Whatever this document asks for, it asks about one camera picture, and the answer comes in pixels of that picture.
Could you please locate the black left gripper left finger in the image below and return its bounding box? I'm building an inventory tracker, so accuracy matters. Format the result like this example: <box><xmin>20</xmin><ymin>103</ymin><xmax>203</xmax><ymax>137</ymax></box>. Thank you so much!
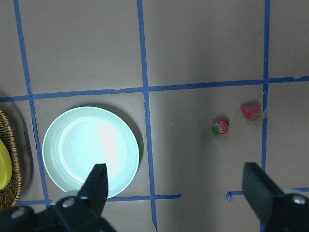
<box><xmin>77</xmin><ymin>164</ymin><xmax>108</xmax><ymax>215</ymax></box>

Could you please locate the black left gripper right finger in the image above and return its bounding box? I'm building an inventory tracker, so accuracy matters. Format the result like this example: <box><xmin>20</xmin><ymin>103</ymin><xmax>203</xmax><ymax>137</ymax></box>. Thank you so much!
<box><xmin>242</xmin><ymin>162</ymin><xmax>285</xmax><ymax>225</ymax></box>

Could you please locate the red strawberry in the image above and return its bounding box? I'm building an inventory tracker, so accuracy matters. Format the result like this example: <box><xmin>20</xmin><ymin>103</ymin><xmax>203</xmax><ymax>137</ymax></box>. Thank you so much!
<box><xmin>240</xmin><ymin>104</ymin><xmax>262</xmax><ymax>121</ymax></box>
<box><xmin>211</xmin><ymin>120</ymin><xmax>230</xmax><ymax>136</ymax></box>

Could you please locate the pale green plate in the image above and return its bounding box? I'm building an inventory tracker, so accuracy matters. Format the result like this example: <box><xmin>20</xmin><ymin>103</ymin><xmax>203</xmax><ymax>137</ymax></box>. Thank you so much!
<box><xmin>42</xmin><ymin>106</ymin><xmax>140</xmax><ymax>198</ymax></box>

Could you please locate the woven wicker basket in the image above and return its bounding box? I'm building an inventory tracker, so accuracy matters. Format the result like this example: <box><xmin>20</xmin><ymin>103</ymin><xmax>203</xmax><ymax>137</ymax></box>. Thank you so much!
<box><xmin>0</xmin><ymin>110</ymin><xmax>23</xmax><ymax>211</ymax></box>

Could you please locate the yellow banana bunch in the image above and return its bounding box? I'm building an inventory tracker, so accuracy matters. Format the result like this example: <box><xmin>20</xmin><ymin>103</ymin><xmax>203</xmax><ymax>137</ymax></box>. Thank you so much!
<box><xmin>0</xmin><ymin>140</ymin><xmax>13</xmax><ymax>189</ymax></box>

